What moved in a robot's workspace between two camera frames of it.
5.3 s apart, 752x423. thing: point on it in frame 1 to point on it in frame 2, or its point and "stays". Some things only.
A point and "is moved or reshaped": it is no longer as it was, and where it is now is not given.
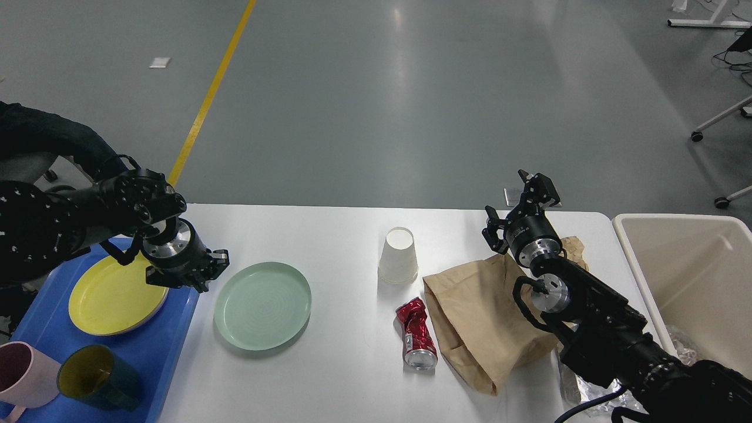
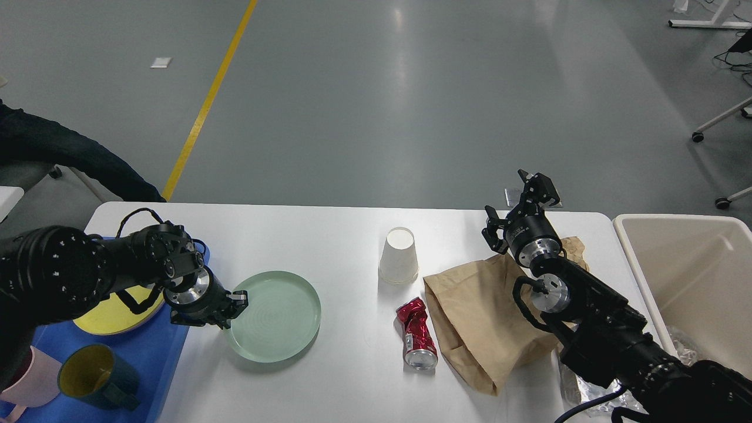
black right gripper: [530, 235] stays
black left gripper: [187, 257] to [208, 296]
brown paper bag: [491, 332] stays
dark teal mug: [94, 373] stays
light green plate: [262, 306] is moved or reshaped
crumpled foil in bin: [686, 351] stays
